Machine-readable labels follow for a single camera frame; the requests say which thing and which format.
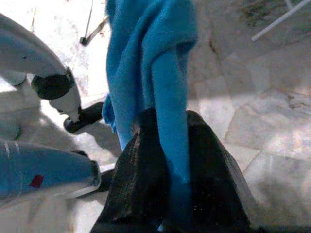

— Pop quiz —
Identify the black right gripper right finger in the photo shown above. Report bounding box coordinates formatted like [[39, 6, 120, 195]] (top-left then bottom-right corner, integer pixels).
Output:
[[186, 110, 258, 233]]

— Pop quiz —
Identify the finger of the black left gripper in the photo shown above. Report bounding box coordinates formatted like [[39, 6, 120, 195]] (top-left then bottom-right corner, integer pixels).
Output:
[[84, 101, 105, 122]]

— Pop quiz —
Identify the blue garment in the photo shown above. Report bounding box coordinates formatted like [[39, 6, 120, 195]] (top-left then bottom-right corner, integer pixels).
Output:
[[102, 0, 199, 233]]

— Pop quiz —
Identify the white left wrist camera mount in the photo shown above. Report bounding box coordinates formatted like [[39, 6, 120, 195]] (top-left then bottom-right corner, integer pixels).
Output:
[[48, 91, 82, 122]]

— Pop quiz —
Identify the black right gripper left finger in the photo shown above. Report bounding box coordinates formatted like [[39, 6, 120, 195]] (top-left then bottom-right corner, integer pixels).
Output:
[[91, 108, 175, 233]]

